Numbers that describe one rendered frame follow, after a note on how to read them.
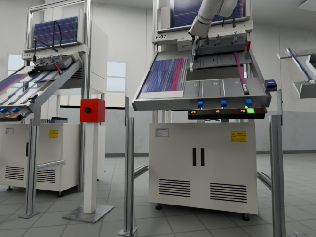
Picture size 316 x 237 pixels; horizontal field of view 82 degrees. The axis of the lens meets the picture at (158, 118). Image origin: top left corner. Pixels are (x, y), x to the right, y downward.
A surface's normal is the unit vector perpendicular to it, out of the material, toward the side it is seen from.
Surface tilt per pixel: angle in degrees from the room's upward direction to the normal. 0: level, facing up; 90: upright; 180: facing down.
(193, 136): 90
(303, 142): 90
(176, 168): 90
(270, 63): 90
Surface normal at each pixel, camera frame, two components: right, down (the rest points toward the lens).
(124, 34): 0.19, -0.07
